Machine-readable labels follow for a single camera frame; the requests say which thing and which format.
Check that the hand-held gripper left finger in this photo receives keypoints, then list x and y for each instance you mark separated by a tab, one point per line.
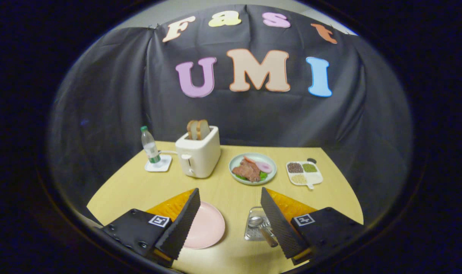
181	224

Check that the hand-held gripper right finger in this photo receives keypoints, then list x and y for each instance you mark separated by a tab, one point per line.
280	224

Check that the pink round plate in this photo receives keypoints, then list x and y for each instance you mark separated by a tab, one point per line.
208	228

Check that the green lettuce leaf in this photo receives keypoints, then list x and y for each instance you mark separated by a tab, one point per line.
263	176

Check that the white divided grain dish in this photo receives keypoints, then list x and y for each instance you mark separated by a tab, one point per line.
314	178

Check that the pink ham slice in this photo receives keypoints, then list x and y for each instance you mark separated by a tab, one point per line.
264	167

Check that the white square coaster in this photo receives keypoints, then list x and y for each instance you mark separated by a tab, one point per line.
164	165

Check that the brown meat slices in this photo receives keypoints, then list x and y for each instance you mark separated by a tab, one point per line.
248	171

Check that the pale green oval plate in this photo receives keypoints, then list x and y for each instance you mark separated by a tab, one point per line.
260	157

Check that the cream white toaster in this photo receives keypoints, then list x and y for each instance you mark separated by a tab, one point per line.
200	156

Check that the orange carrot slice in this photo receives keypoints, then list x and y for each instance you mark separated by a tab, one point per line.
250	159

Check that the clear plastic water bottle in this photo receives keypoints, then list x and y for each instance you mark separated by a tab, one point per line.
150	148

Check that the black backdrop cloth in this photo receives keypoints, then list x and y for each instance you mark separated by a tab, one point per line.
101	95

